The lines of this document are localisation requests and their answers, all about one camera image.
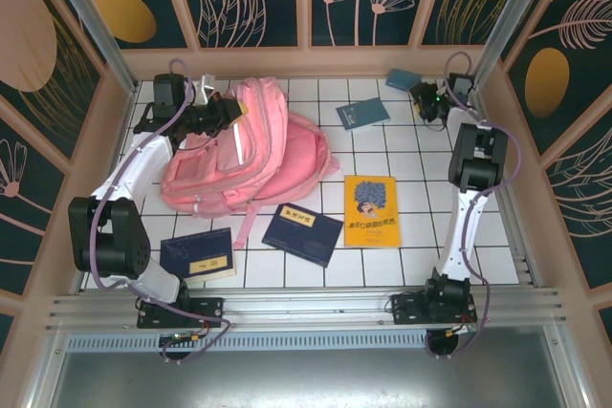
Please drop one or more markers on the navy book small yellow label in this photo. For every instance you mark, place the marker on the navy book small yellow label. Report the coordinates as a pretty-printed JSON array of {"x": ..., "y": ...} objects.
[{"x": 301, "y": 236}]

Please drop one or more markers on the aluminium front rail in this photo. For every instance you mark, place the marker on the aluminium front rail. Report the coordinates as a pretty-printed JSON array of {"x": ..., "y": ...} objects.
[{"x": 311, "y": 312}]

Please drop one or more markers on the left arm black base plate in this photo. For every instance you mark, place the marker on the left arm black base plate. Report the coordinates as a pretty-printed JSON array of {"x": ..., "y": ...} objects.
[{"x": 210, "y": 310}]

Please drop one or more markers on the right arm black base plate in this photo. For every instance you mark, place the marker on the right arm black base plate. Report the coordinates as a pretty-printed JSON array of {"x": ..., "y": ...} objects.
[{"x": 406, "y": 310}]

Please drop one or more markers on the navy book wide yellow label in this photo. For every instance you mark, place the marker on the navy book wide yellow label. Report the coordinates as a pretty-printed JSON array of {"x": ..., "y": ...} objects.
[{"x": 201, "y": 255}]

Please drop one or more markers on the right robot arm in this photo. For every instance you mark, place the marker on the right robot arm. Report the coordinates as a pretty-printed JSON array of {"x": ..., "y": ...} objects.
[{"x": 478, "y": 159}]

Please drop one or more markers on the right aluminium corner post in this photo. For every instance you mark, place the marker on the right aluminium corner post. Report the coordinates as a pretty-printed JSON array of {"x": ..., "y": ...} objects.
[{"x": 516, "y": 16}]

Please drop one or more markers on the left aluminium corner post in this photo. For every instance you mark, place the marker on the left aluminium corner post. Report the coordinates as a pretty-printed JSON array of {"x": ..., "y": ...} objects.
[{"x": 91, "y": 21}]

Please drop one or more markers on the blue-grey small box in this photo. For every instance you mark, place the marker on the blue-grey small box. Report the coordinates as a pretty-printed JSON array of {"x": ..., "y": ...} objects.
[{"x": 400, "y": 79}]

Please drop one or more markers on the pink school backpack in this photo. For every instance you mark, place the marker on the pink school backpack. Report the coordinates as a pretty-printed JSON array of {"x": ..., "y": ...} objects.
[{"x": 268, "y": 159}]

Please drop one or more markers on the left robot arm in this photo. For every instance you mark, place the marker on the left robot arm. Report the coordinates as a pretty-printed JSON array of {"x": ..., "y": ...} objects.
[{"x": 110, "y": 236}]

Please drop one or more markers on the teal notebook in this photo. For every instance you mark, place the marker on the teal notebook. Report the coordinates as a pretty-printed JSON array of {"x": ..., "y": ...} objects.
[{"x": 361, "y": 114}]

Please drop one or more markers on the aluminium side rail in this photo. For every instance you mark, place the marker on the aluminium side rail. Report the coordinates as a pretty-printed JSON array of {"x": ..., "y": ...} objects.
[{"x": 525, "y": 260}]

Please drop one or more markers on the aluminium corner post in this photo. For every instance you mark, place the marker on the aluminium corner post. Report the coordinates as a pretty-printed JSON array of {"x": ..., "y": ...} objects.
[
  {"x": 91, "y": 21},
  {"x": 516, "y": 16}
]

